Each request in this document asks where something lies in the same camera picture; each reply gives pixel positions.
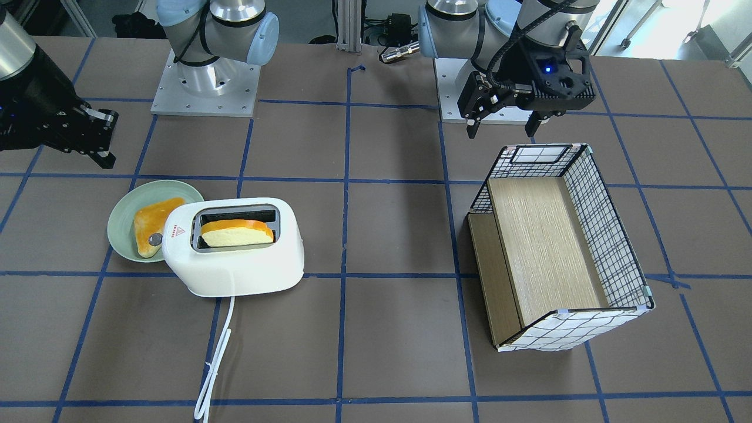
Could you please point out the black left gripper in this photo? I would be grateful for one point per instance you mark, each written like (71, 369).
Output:
(522, 72)

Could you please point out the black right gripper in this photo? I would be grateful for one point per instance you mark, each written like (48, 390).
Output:
(36, 97)

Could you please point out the white two-slot toaster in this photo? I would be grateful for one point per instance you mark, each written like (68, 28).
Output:
(234, 271)

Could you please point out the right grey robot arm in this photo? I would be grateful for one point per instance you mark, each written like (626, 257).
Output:
(218, 49)

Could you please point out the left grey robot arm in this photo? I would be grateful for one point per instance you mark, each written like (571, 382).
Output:
(490, 36)

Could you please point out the toast slice in toaster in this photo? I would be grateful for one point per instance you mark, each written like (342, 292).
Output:
(236, 232)

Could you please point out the light green plate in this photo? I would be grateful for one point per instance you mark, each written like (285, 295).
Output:
(121, 232)

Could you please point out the triangular orange bread piece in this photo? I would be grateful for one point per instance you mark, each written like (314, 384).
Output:
(150, 220)

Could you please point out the silver cylindrical connector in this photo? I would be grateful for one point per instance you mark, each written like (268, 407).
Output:
(392, 54)

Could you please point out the grid fabric wooden storage box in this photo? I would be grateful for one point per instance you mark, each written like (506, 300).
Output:
(557, 267)

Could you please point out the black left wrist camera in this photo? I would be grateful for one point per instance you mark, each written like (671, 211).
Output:
(560, 70)

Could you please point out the aluminium frame post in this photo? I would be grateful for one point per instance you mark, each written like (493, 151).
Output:
(349, 17)

